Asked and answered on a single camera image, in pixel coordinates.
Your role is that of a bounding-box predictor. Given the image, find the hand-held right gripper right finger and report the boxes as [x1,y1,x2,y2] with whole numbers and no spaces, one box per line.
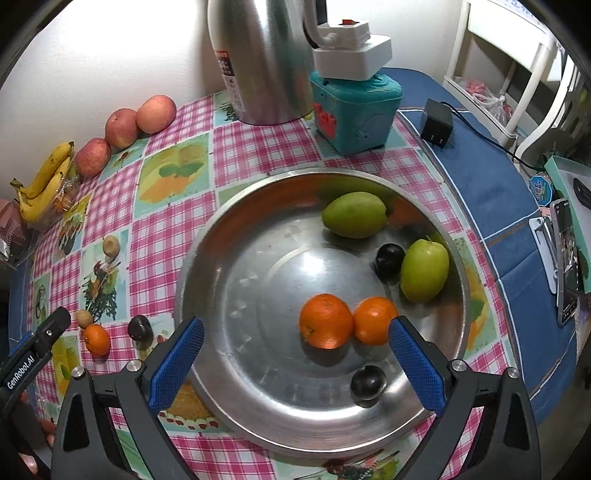
[388,315,542,480]

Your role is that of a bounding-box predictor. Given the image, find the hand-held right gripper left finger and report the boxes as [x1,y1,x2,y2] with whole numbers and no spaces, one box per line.
[50,316,206,480]

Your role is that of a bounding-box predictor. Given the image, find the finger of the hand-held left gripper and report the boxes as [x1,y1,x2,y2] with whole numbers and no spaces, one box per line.
[13,307,72,359]

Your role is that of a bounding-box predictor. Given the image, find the mandarin orange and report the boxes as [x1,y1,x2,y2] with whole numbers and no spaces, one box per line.
[298,294,354,349]
[353,296,399,346]
[83,324,112,356]

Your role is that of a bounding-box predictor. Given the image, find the dark plum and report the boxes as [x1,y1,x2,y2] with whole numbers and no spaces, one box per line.
[350,364,387,401]
[127,315,154,342]
[374,244,407,279]

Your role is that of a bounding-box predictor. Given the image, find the silver metal basin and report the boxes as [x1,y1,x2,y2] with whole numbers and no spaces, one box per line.
[175,170,472,459]

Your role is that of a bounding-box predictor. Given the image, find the person's left hand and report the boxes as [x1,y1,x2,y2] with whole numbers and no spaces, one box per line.
[16,392,58,476]

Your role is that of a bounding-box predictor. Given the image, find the clear plastic container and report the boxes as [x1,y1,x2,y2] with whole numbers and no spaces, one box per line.
[23,161,81,232]

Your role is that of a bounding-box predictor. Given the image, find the yellow banana bunch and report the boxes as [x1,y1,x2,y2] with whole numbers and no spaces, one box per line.
[10,141,75,223]

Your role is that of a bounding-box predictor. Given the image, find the red apple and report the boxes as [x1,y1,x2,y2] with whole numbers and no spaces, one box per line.
[75,137,112,178]
[105,108,140,151]
[136,95,177,134]

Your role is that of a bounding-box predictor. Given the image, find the blue tablecloth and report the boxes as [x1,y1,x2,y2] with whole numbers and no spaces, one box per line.
[7,67,583,425]

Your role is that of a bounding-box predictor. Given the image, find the round blue badge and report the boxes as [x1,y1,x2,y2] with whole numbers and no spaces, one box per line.
[527,173,555,204]

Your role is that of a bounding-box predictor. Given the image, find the pink checkered tablecloth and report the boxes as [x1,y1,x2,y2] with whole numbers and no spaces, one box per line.
[28,90,522,480]

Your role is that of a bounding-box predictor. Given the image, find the teal and white carton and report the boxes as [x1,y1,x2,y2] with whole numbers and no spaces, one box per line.
[542,154,591,296]

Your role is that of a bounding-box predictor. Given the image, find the black power adapter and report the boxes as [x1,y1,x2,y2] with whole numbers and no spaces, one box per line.
[420,98,454,148]

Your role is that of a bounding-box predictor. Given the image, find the teal toy box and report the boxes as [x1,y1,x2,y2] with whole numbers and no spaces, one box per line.
[309,70,404,156]

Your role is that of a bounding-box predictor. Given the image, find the plastic bag with red contents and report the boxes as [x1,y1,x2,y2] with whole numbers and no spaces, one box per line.
[455,76,515,127]

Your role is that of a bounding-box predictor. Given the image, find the white power adapter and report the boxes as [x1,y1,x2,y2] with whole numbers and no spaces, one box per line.
[302,18,393,80]

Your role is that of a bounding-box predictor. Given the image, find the stainless steel thermos jug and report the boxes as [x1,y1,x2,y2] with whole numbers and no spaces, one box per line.
[207,0,331,126]

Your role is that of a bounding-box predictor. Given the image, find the white chair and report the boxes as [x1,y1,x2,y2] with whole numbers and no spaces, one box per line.
[443,0,591,158]

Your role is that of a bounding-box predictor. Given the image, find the wire basket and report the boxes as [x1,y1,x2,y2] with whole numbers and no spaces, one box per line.
[0,222,40,266]

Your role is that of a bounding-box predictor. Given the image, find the black cable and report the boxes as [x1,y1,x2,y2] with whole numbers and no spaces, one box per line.
[445,104,550,171]

